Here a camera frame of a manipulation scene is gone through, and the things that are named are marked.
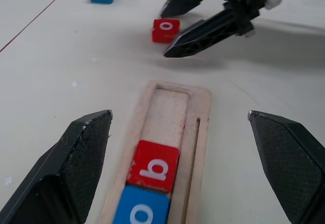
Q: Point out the red letter b block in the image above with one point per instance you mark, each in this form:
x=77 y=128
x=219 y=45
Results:
x=152 y=165

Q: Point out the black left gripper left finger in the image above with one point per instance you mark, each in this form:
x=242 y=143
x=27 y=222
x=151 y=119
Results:
x=63 y=173

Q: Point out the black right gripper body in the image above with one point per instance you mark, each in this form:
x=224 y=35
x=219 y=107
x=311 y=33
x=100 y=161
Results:
x=243 y=0

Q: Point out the blue letter o block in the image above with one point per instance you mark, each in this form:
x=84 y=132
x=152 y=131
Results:
x=139 y=206

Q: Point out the wooden letter tray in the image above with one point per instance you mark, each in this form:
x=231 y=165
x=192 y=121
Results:
x=165 y=117

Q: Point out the red letter o block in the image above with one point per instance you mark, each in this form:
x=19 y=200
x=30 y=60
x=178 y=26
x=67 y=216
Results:
x=163 y=31

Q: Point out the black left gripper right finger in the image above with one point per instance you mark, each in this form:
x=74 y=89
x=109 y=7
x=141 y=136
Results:
x=292 y=168

